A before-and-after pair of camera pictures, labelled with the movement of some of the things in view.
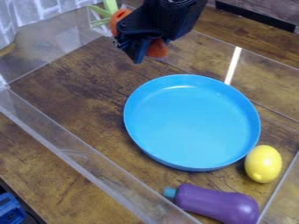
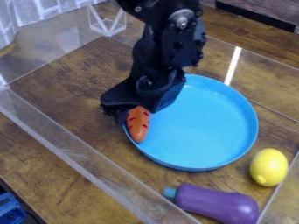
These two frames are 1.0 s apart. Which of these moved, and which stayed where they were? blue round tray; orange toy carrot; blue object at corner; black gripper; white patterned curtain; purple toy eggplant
Moved: orange toy carrot; black gripper
Stayed: purple toy eggplant; white patterned curtain; blue round tray; blue object at corner
